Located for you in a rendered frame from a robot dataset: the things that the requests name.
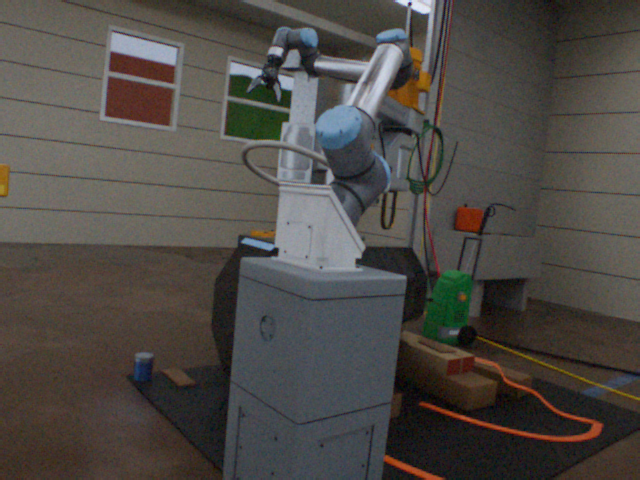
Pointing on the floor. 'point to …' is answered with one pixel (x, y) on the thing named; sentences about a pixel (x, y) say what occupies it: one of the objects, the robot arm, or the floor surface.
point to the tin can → (143, 367)
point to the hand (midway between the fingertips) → (262, 98)
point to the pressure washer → (451, 306)
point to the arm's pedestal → (311, 372)
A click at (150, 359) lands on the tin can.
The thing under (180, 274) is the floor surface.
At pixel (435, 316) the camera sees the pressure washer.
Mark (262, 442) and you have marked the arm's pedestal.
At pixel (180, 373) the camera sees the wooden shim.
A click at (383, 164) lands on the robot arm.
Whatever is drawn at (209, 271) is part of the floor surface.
